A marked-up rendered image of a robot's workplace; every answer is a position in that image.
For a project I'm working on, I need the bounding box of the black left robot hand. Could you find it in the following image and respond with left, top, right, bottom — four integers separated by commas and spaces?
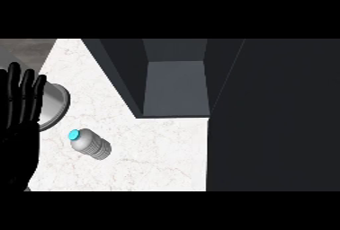
0, 61, 47, 192

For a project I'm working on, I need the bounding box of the clear water bottle blue cap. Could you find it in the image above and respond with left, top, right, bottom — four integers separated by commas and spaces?
66, 128, 112, 161

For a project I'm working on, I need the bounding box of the dark grey cabinet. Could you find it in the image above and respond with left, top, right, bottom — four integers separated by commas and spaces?
81, 39, 245, 119

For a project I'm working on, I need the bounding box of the dark grey cabinet door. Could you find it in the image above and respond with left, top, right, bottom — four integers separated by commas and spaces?
205, 39, 340, 192

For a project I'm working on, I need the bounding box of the grey metal bowl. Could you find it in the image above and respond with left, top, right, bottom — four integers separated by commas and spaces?
37, 82, 72, 132

